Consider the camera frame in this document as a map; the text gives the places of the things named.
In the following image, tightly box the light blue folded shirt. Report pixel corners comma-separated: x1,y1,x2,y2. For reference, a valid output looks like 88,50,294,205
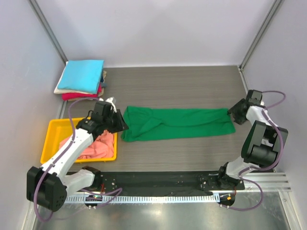
57,60,104,94

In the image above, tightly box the green t shirt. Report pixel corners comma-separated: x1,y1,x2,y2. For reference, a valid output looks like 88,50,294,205
121,106,236,142

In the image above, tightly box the right aluminium frame post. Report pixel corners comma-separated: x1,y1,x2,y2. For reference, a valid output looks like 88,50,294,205
238,0,284,72

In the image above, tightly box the yellow plastic bin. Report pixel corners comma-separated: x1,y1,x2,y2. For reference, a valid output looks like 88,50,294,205
40,119,118,164

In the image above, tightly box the left aluminium frame post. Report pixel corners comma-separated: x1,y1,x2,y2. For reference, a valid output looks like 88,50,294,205
28,0,68,64

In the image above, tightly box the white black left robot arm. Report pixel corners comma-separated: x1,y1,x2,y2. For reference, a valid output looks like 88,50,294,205
26,97,128,212

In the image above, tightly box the white slotted cable duct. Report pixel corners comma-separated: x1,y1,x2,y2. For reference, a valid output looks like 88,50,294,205
65,193,220,204

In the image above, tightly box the aluminium frame post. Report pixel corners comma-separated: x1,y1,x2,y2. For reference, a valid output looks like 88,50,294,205
238,0,284,72
28,0,68,64

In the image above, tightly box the pink t shirt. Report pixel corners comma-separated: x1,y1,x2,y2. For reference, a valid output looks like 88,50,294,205
59,133,115,160

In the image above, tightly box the cream folded shirt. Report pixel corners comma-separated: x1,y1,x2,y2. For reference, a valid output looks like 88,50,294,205
53,82,98,94

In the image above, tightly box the tan folded shirt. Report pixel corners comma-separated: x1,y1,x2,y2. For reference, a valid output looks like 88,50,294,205
69,70,106,101

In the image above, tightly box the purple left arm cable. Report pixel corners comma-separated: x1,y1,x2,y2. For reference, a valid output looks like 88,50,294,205
33,97,123,221

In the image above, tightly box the red folded shirt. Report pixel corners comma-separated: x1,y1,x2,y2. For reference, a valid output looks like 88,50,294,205
61,86,104,101

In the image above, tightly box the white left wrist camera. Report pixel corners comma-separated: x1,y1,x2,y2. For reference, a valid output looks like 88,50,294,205
99,97,117,113

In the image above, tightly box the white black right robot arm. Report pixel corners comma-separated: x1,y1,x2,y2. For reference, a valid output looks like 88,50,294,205
216,90,288,190

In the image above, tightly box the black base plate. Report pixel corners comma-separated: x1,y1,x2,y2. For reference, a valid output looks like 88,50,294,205
94,171,245,192

